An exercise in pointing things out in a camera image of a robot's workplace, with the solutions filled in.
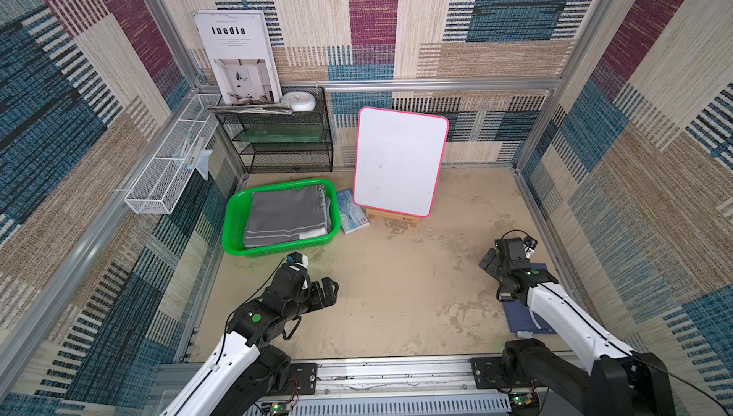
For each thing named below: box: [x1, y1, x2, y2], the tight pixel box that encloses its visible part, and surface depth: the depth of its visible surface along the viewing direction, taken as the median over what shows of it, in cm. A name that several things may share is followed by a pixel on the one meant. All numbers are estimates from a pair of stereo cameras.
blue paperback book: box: [336, 187, 371, 236], surface depth 107 cm
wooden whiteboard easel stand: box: [366, 208, 421, 228], surface depth 102 cm
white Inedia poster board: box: [191, 9, 283, 105], surface depth 80 cm
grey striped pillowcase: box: [244, 184, 333, 249], surface depth 100 cm
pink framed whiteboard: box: [353, 105, 450, 219], surface depth 94 cm
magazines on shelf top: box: [206, 102, 294, 116], surface depth 82 cm
